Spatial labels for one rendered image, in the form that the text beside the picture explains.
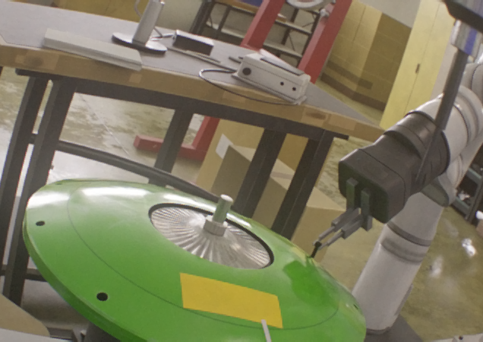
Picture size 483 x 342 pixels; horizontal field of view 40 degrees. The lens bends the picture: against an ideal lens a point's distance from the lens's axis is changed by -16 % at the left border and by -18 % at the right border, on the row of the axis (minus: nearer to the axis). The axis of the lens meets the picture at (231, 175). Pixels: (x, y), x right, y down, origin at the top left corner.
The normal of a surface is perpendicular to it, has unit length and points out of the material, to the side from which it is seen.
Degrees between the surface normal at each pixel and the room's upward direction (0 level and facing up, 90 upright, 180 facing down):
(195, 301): 19
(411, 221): 89
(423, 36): 90
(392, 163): 32
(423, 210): 90
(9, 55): 90
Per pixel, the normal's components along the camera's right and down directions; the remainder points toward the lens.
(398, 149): -0.22, -0.69
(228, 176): -0.77, -0.12
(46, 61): 0.54, 0.43
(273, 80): -0.22, 0.20
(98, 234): 0.12, -0.88
